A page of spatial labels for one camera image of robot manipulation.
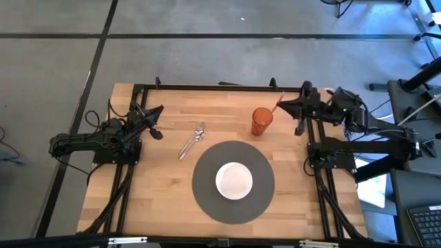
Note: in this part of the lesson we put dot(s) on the white bowl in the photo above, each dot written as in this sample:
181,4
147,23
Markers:
234,180

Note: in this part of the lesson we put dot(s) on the black keyboard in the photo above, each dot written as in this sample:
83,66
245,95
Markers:
427,225

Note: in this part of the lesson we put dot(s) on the black clamp hook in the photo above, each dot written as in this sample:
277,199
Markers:
273,82
158,82

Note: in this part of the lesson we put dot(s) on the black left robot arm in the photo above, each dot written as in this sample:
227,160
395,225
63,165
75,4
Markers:
86,141

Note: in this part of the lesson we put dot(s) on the grey round woven placemat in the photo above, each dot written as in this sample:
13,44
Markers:
206,193

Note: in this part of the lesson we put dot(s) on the black metal beam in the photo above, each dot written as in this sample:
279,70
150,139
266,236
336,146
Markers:
423,74

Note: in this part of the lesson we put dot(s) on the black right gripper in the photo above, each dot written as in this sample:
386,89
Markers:
318,108

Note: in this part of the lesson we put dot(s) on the red drinking straw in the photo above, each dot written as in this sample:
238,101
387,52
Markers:
280,96

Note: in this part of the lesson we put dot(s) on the black aluminium table frame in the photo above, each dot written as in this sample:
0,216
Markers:
224,87

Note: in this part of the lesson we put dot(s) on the white paper sheet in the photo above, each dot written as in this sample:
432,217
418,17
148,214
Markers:
373,189

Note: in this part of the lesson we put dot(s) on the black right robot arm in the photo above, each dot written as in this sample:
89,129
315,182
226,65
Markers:
379,146

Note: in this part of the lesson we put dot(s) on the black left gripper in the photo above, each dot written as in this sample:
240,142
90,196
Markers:
136,124

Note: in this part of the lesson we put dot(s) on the silver fork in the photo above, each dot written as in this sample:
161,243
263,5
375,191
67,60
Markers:
200,126

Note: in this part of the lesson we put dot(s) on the silver corner bracket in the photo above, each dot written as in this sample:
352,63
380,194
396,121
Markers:
127,240
318,244

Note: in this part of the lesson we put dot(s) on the black wheeled chair base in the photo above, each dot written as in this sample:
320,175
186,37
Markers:
430,34

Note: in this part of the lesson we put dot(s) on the orange plastic tumbler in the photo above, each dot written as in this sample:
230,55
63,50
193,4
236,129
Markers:
260,124

